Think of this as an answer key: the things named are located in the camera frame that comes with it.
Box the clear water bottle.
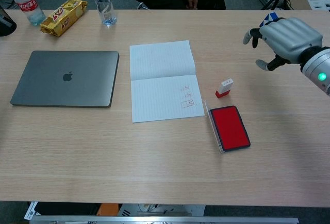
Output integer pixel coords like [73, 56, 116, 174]
[89, 0, 118, 27]

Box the red ink pad case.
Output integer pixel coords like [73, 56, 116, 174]
[204, 101, 251, 154]

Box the white printed label sheet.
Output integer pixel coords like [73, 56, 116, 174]
[24, 201, 41, 221]

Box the orange object under table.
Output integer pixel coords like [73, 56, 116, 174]
[97, 203, 120, 216]

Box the blue white snake puzzle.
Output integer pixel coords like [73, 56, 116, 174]
[259, 12, 281, 27]

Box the black curved object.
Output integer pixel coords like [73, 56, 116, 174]
[0, 4, 18, 37]

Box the red and white stamp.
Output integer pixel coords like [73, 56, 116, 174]
[215, 78, 235, 99]

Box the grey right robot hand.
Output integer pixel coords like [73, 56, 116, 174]
[242, 17, 324, 71]

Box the white lined paper sheet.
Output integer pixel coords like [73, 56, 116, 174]
[129, 40, 205, 124]

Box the grey closed laptop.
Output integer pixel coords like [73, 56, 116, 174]
[10, 50, 120, 109]

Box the gold snack package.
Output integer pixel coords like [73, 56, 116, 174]
[40, 0, 88, 38]

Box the aluminium rail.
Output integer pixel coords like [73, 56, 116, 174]
[29, 215, 300, 224]

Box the red-capped plastic bottle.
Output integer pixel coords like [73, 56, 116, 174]
[6, 0, 47, 26]

